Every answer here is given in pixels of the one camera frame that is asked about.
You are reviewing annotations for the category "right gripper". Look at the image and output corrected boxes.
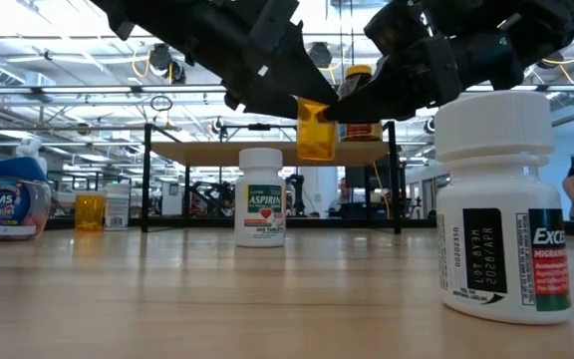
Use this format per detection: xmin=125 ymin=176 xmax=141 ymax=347
xmin=324 ymin=34 xmax=463 ymax=124

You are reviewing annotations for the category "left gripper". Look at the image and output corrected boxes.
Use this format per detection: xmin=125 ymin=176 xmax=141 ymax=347
xmin=181 ymin=0 xmax=339 ymax=120

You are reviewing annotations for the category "large amber fish oil bottle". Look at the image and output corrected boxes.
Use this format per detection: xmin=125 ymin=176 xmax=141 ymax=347
xmin=337 ymin=64 xmax=384 ymax=143

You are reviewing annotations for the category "orange pill vial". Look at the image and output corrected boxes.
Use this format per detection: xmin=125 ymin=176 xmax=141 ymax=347
xmin=74 ymin=190 xmax=107 ymax=233
xmin=296 ymin=97 xmax=339 ymax=163

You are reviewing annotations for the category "white Aspirin bottle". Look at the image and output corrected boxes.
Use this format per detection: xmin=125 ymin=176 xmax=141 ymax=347
xmin=233 ymin=147 xmax=288 ymax=249

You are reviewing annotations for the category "white Excedrin bottle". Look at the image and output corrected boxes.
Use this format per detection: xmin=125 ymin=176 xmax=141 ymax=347
xmin=433 ymin=90 xmax=573 ymax=326

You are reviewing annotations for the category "slim white labelled bottle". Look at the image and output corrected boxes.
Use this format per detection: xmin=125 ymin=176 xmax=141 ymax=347
xmin=104 ymin=182 xmax=132 ymax=231

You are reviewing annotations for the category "seated person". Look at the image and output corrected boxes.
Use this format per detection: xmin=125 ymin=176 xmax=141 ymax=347
xmin=327 ymin=177 xmax=356 ymax=218

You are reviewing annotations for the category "Tums bottle blue cap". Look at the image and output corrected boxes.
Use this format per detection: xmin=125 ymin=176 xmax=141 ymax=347
xmin=0 ymin=156 xmax=52 ymax=243

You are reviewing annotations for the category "black ceiling cable reel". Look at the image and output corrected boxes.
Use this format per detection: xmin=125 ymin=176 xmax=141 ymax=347
xmin=146 ymin=43 xmax=186 ymax=85
xmin=308 ymin=41 xmax=334 ymax=70

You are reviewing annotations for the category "wooden shelf black frame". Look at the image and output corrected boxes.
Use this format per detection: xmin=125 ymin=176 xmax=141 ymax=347
xmin=141 ymin=121 xmax=404 ymax=235

